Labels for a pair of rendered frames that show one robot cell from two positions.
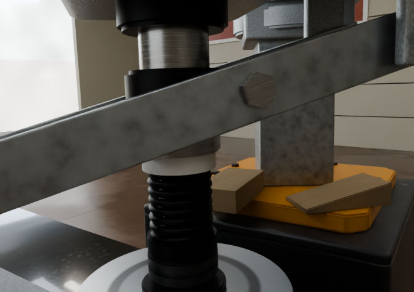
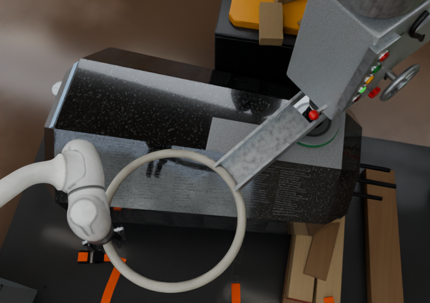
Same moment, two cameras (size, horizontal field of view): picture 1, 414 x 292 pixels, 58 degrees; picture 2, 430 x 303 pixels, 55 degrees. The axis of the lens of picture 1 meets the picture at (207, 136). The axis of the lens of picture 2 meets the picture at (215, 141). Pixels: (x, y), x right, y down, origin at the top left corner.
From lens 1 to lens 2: 141 cm
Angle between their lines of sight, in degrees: 61
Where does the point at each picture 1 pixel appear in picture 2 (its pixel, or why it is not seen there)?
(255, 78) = not seen: hidden behind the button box
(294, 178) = not seen: outside the picture
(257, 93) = not seen: hidden behind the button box
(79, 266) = (266, 113)
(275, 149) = not seen: outside the picture
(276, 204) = (294, 29)
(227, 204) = (278, 43)
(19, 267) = (248, 120)
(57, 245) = (247, 104)
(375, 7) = not seen: outside the picture
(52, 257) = (253, 112)
